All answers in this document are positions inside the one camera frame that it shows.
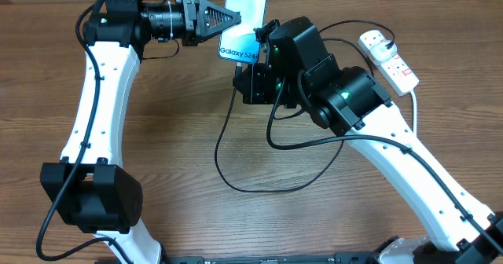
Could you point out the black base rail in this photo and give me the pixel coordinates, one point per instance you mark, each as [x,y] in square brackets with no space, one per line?
[267,260]

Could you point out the Galaxy S24+ smartphone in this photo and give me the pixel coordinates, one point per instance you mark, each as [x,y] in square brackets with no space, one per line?
[238,43]

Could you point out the white charger plug adapter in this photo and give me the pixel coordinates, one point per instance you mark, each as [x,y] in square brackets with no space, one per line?
[383,51]

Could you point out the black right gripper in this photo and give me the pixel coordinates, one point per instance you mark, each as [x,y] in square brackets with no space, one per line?
[257,94]

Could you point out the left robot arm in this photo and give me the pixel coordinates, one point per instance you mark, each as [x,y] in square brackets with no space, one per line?
[88,186]

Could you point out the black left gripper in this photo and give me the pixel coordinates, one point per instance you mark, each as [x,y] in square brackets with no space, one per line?
[197,23]

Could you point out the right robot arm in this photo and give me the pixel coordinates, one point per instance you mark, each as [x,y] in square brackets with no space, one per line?
[299,71]

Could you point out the white power strip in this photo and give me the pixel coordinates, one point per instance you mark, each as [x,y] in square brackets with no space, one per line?
[395,70]

